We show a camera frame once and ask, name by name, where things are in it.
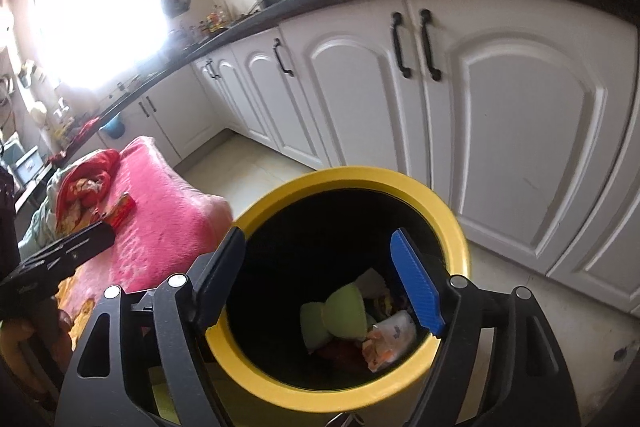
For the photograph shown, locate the person's right hand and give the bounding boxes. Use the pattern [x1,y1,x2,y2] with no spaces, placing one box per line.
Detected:
[1,310,74,399]

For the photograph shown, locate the pink cartoon fleece blanket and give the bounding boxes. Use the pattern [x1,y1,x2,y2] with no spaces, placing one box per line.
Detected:
[56,136,232,345]

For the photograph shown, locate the small wall fan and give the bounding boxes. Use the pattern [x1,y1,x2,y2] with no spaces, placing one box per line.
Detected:
[160,0,191,18]

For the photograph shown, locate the yellow rimmed black trash bin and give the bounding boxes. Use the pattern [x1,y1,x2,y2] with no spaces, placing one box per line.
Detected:
[206,167,470,413]

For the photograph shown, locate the red cylindrical wrapper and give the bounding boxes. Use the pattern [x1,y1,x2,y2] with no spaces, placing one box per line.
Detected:
[102,193,137,231]

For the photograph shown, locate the blue plastic basin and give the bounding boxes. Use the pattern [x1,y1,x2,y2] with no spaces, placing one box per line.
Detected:
[100,114,126,140]

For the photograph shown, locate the red folded cloth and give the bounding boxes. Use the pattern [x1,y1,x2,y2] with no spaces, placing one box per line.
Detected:
[55,148,120,236]

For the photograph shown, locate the white lower cabinets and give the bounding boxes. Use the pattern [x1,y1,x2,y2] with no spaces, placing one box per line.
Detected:
[134,0,639,313]

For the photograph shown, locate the white wrapper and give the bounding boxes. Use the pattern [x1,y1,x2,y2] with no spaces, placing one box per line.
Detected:
[362,310,416,373]

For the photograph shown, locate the light blue cloth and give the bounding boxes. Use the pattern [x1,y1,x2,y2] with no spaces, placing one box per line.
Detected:
[18,172,62,260]

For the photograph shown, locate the yellow brown snack box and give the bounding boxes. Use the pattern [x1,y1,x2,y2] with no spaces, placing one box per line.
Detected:
[355,269,408,322]

